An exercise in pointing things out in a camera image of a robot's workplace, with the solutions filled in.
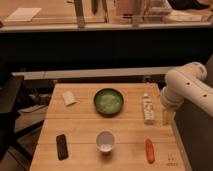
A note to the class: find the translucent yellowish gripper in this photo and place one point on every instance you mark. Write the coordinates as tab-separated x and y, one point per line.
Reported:
168	116

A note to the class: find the green ceramic bowl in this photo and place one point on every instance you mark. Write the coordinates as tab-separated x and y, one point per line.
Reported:
108	101

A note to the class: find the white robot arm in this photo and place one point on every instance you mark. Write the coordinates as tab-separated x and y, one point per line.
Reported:
186	95

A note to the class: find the white tube bottle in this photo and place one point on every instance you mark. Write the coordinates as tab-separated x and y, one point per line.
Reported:
148	110

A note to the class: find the orange carrot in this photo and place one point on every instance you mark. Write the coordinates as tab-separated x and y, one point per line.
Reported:
149	148

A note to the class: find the white cup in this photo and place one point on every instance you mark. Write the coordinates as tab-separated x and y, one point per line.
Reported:
105	141

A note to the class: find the white folded cloth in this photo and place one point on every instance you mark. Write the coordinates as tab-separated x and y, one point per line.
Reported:
68	98

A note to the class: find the black remote control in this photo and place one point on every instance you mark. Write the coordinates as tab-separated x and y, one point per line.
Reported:
62	149

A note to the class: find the black chair at left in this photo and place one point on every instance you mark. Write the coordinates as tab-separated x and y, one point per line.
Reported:
9	94

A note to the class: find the white paper sheet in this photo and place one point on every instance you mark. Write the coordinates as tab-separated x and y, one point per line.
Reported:
23	15

